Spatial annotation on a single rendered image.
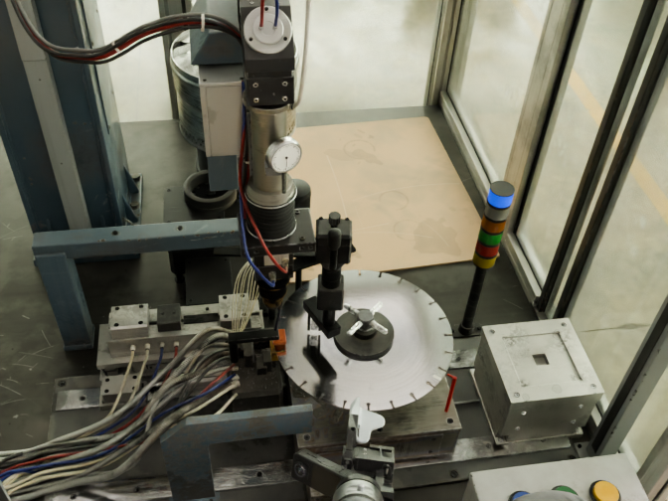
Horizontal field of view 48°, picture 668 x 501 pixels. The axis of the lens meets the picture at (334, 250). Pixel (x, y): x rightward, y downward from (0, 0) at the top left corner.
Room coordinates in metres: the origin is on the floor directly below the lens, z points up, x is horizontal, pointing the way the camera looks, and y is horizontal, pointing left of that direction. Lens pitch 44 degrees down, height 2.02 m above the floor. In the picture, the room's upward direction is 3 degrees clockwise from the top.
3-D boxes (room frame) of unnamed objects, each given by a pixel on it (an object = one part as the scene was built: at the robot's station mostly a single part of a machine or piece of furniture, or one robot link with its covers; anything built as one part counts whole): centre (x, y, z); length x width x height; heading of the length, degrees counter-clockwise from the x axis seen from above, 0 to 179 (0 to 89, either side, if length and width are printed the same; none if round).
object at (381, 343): (0.88, -0.06, 0.96); 0.11 x 0.11 x 0.03
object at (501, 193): (1.07, -0.30, 1.14); 0.05 x 0.04 x 0.03; 11
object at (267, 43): (0.98, 0.13, 1.45); 0.35 x 0.07 x 0.28; 11
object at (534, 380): (0.88, -0.40, 0.82); 0.18 x 0.18 x 0.15; 11
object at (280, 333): (0.84, 0.13, 0.95); 0.10 x 0.03 x 0.07; 101
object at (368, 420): (0.69, -0.07, 0.96); 0.09 x 0.06 x 0.03; 176
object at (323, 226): (0.84, 0.00, 1.17); 0.06 x 0.05 x 0.20; 92
